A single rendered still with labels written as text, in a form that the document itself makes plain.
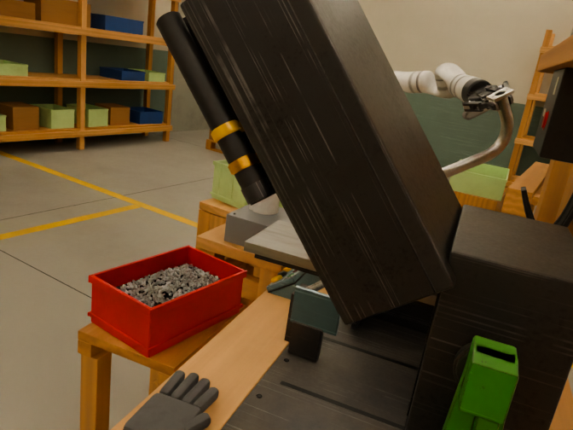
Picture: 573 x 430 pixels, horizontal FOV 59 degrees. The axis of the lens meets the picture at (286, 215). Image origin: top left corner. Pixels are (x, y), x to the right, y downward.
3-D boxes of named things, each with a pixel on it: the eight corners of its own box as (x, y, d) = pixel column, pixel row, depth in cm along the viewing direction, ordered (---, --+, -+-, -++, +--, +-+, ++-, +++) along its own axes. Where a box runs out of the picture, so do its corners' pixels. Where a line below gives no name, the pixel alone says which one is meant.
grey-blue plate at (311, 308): (284, 351, 100) (293, 287, 96) (287, 346, 102) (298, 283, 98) (329, 367, 97) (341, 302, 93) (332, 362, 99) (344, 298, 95)
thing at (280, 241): (242, 256, 92) (244, 241, 91) (276, 233, 106) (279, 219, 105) (463, 322, 79) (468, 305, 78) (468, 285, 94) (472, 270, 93)
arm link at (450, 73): (473, 66, 143) (478, 95, 147) (450, 58, 157) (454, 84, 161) (450, 74, 143) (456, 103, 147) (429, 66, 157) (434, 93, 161)
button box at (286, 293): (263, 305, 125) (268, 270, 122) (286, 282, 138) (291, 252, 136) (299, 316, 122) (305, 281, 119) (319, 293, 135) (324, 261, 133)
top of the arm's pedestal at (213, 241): (194, 246, 168) (196, 235, 167) (243, 223, 196) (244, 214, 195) (280, 275, 156) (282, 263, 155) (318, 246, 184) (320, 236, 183)
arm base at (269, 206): (246, 210, 170) (252, 160, 164) (258, 204, 178) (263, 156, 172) (271, 217, 167) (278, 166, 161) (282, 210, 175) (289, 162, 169)
